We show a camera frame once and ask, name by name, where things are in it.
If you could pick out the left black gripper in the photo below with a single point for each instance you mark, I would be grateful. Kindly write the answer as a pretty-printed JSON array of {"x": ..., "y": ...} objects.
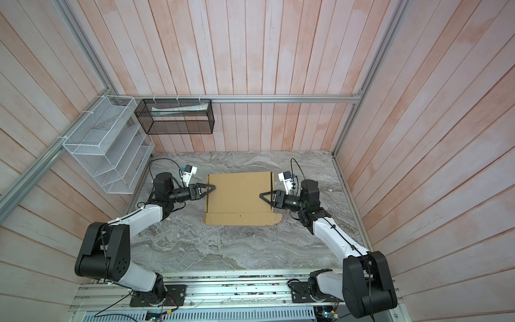
[{"x": 195, "y": 192}]

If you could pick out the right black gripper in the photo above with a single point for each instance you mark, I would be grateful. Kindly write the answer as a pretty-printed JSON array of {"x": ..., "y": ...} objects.
[{"x": 279, "y": 200}]

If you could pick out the brown cardboard box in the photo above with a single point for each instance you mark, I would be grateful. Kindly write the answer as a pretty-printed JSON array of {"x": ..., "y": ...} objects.
[{"x": 236, "y": 200}]

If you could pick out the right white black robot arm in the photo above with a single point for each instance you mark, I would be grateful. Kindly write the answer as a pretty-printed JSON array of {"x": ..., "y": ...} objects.
[{"x": 365, "y": 284}]

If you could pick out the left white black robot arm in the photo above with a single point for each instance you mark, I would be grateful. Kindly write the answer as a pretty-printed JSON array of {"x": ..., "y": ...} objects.
[{"x": 105, "y": 252}]

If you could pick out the white paper in basket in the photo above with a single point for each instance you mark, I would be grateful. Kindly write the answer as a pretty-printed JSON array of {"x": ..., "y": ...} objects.
[{"x": 180, "y": 111}]

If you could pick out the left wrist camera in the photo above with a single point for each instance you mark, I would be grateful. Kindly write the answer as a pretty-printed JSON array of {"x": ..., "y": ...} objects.
[{"x": 187, "y": 173}]

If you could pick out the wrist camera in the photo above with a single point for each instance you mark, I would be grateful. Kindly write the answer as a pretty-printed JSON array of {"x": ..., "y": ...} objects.
[
  {"x": 187, "y": 173},
  {"x": 288, "y": 180}
]

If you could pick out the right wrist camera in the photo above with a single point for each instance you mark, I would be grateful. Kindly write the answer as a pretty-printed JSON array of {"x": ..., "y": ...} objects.
[{"x": 288, "y": 180}]

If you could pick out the black wire mesh basket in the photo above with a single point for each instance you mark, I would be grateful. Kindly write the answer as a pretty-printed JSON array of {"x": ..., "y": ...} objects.
[{"x": 199, "y": 125}]

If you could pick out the white wire mesh shelf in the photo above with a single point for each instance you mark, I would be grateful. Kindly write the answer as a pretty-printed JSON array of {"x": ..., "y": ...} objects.
[{"x": 111, "y": 150}]

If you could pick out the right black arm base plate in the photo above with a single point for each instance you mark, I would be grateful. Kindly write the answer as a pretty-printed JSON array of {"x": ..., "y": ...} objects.
[{"x": 301, "y": 292}]

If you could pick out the aluminium frame rail front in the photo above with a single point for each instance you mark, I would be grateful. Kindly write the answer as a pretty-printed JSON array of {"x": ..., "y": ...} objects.
[{"x": 204, "y": 290}]

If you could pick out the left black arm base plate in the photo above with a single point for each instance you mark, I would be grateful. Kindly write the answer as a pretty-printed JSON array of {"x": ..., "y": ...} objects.
[{"x": 169, "y": 295}]

